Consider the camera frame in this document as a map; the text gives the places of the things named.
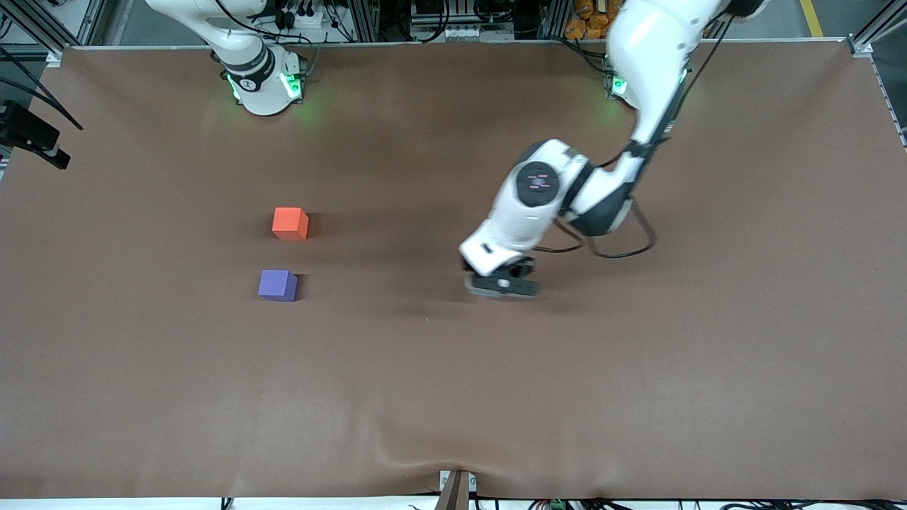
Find aluminium frame post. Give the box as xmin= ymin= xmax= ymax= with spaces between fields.
xmin=346 ymin=0 xmax=380 ymax=43
xmin=539 ymin=0 xmax=573 ymax=40

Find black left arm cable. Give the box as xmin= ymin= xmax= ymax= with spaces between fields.
xmin=531 ymin=138 xmax=658 ymax=259

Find orange foam block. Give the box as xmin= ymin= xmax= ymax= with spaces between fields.
xmin=272 ymin=207 xmax=310 ymax=241

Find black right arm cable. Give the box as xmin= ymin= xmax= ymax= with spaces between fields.
xmin=0 ymin=42 xmax=84 ymax=132

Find aluminium frame corner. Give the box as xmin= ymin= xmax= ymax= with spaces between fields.
xmin=847 ymin=0 xmax=907 ymax=57

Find orange snack bags pile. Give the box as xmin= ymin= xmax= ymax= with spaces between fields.
xmin=565 ymin=0 xmax=624 ymax=40

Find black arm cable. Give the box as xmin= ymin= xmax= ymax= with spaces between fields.
xmin=0 ymin=42 xmax=84 ymax=132
xmin=531 ymin=138 xmax=658 ymax=259

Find purple foam block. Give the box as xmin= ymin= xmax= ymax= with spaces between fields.
xmin=258 ymin=269 xmax=299 ymax=302

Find white power strip black plugs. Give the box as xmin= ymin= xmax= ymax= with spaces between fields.
xmin=273 ymin=0 xmax=341 ymax=29

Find brown table cover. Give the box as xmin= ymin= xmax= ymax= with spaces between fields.
xmin=0 ymin=39 xmax=907 ymax=500

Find aluminium frame strut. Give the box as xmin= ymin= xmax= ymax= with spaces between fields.
xmin=11 ymin=0 xmax=107 ymax=54

